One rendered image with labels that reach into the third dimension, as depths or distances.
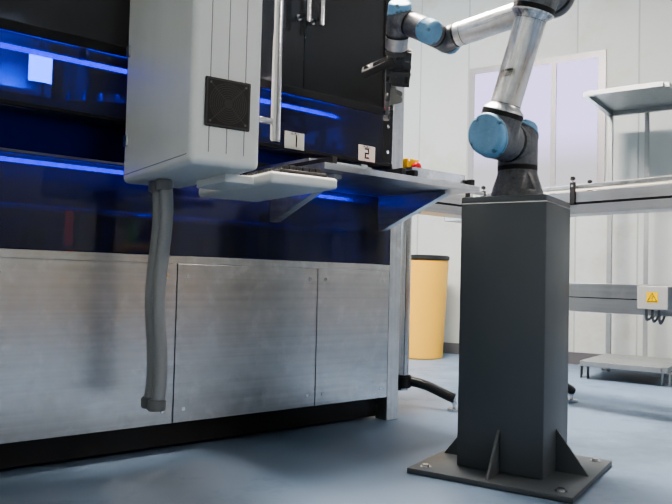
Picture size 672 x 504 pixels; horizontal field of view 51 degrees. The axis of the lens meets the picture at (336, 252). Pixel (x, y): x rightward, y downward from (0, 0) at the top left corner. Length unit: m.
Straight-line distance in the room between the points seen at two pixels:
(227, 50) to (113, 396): 1.04
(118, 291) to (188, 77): 0.73
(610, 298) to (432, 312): 2.06
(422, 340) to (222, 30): 3.50
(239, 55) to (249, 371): 1.09
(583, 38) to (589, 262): 1.55
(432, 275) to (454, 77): 1.61
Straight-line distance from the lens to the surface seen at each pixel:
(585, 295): 3.15
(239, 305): 2.35
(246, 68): 1.77
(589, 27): 5.42
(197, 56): 1.72
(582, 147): 5.19
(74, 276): 2.11
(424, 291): 4.91
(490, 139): 2.01
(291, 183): 1.78
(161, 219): 1.96
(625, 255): 5.07
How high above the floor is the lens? 0.55
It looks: 2 degrees up
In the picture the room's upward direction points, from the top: 1 degrees clockwise
